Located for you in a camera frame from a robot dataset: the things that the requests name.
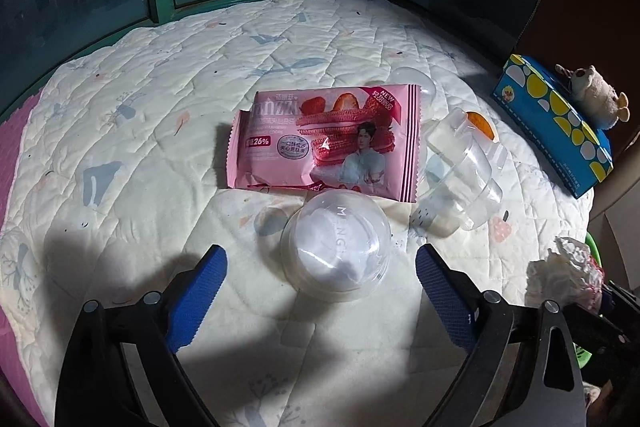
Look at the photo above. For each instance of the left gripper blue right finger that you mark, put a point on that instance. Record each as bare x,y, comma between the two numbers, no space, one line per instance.
545,386

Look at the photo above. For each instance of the clear round plastic cup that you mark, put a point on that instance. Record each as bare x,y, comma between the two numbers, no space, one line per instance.
337,246

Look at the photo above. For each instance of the red white wrapper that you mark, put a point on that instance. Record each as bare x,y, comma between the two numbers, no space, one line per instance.
560,276

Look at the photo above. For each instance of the pink strawberry snack bag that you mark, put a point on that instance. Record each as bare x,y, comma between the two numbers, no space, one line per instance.
364,139

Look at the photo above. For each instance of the green plastic trash basket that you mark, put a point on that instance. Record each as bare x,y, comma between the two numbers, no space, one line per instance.
594,276

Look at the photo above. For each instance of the plush toy animal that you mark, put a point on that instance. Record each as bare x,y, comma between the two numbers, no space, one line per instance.
595,98

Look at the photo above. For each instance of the clear plastic dome lid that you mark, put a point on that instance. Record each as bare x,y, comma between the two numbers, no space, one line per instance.
414,76

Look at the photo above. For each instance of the clear rectangular plastic tray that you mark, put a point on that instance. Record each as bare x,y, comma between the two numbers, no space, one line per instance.
457,177

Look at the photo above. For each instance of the white quilted bed mat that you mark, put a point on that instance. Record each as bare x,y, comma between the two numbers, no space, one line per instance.
115,171

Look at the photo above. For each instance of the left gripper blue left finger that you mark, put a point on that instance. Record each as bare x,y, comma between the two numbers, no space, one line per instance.
96,387

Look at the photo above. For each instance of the blue tissue box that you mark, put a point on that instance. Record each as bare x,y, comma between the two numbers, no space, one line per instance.
539,104

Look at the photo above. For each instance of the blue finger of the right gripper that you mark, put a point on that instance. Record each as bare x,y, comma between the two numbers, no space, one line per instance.
614,325

